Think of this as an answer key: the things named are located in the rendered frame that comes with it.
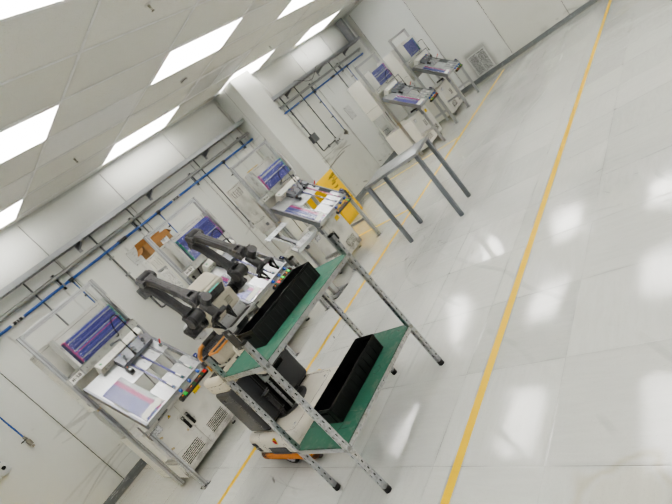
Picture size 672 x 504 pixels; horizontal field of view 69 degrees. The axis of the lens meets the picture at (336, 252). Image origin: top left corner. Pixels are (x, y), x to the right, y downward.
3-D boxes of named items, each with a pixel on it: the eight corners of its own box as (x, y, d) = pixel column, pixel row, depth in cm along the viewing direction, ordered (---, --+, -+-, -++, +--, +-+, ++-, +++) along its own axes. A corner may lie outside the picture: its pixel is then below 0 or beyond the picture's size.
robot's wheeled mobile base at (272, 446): (266, 462, 356) (242, 440, 350) (310, 393, 396) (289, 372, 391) (319, 463, 306) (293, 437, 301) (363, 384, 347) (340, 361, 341)
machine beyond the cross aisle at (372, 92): (461, 119, 876) (396, 31, 834) (447, 139, 822) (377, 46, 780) (406, 154, 974) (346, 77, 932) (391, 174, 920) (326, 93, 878)
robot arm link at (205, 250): (193, 238, 325) (183, 247, 318) (194, 225, 315) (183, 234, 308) (247, 274, 320) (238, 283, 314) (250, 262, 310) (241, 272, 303)
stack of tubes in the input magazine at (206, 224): (223, 232, 544) (207, 214, 539) (194, 260, 511) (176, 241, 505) (218, 236, 554) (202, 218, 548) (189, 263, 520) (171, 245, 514)
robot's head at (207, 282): (188, 306, 307) (182, 290, 298) (209, 285, 321) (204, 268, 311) (206, 313, 302) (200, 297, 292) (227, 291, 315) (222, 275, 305)
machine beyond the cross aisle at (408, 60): (482, 88, 970) (425, 8, 929) (471, 105, 916) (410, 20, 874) (431, 123, 1068) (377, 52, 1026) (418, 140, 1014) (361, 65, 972)
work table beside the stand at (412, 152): (463, 215, 486) (415, 153, 469) (410, 243, 531) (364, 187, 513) (471, 194, 520) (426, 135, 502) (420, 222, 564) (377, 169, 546)
